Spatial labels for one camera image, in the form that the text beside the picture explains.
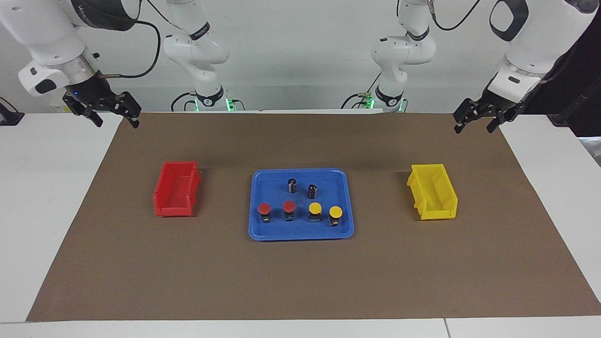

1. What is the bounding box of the yellow plastic bin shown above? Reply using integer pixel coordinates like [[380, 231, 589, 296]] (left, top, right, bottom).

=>
[[406, 163, 458, 221]]

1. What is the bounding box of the black stand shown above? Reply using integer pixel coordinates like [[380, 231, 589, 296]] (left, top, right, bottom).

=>
[[548, 77, 601, 138]]

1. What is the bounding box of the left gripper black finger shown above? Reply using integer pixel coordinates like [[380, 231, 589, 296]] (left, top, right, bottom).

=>
[[486, 110, 515, 133], [453, 99, 486, 134]]

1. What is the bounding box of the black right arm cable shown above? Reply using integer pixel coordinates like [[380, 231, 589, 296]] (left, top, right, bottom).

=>
[[96, 19, 162, 79]]

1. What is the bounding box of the brown paper mat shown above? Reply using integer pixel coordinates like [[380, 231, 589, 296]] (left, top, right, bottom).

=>
[[26, 112, 601, 323]]

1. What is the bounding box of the black base power cable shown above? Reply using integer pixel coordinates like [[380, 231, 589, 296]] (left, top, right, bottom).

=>
[[170, 92, 198, 112], [341, 70, 382, 109]]

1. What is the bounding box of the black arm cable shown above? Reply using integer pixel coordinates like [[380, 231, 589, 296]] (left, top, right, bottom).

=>
[[430, 0, 580, 86], [96, 19, 162, 79]]

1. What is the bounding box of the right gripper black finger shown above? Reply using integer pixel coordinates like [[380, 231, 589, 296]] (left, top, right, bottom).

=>
[[62, 92, 104, 128], [113, 92, 142, 129]]

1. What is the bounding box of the blue plastic tray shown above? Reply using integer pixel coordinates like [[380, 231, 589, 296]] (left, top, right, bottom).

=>
[[248, 168, 354, 242]]

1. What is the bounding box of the black clamp mount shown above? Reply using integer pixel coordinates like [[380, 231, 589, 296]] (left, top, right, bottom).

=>
[[0, 96, 25, 126]]

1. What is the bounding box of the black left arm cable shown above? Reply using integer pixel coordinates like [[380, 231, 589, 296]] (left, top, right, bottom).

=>
[[430, 0, 580, 86]]

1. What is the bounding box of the red plastic bin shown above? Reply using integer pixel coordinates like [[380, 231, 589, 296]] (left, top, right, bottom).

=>
[[153, 161, 202, 217]]

